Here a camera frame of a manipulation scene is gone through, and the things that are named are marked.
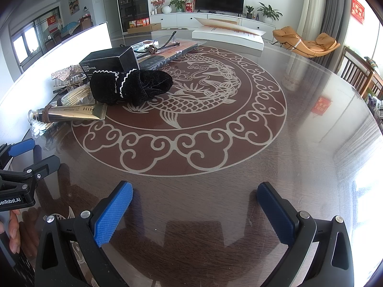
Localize dark glass display cabinet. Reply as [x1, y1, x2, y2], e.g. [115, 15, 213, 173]
[115, 0, 150, 33]

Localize bag of cotton swabs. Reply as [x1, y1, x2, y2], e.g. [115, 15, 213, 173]
[55, 84, 96, 108]

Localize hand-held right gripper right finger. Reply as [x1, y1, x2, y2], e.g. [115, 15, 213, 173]
[257, 182, 355, 287]

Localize brown cardboard box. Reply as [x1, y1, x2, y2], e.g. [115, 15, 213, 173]
[127, 23, 162, 34]

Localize white door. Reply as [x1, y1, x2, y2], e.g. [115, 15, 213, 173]
[100, 0, 118, 36]

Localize cardboard sheet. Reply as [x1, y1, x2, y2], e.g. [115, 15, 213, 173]
[194, 17, 266, 38]

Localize grey curtain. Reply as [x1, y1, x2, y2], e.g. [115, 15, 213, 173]
[321, 0, 355, 69]

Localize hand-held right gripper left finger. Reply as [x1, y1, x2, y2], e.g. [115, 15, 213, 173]
[35, 180, 134, 287]

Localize orange lounge chair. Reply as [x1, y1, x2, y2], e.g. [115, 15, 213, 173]
[272, 26, 341, 58]

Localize green potted plant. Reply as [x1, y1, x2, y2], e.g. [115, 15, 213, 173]
[169, 0, 188, 13]

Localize red wall decoration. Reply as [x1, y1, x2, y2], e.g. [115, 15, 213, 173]
[351, 0, 366, 25]

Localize clear plastic zip bag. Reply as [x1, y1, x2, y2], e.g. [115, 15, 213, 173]
[138, 40, 207, 70]

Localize clear glasses black temples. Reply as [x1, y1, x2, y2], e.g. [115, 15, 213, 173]
[132, 33, 180, 55]

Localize wooden chair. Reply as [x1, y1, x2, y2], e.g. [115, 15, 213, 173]
[341, 46, 376, 94]

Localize white covered air conditioner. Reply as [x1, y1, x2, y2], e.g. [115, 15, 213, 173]
[302, 0, 328, 41]

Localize black cardboard box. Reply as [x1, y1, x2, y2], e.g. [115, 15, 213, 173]
[79, 47, 141, 75]

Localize white flat box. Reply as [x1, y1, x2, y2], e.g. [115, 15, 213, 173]
[191, 25, 265, 51]

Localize person's left hand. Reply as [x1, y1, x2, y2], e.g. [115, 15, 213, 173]
[0, 209, 22, 255]

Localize black velvet cloth white trim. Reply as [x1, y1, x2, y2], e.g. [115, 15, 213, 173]
[90, 69, 174, 106]

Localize black television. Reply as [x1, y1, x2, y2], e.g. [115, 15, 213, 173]
[195, 0, 245, 15]

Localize large leafy potted plant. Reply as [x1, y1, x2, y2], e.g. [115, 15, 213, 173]
[257, 2, 283, 23]

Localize red flowers in vase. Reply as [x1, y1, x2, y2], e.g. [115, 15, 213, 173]
[150, 0, 168, 14]

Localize gold cosmetic tube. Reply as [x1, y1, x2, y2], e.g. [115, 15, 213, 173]
[28, 103, 107, 124]

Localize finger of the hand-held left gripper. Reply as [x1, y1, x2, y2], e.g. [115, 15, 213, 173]
[0, 155, 60, 186]
[0, 138, 37, 168]

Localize clear cotton swab pack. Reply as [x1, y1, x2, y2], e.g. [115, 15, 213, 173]
[30, 121, 60, 138]

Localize white television cabinet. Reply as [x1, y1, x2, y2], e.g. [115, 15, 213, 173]
[150, 12, 277, 41]

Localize rhinestone bow hair clip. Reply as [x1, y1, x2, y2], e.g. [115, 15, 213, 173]
[51, 65, 86, 81]

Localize table with blue cloth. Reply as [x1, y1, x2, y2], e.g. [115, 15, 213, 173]
[61, 21, 82, 37]

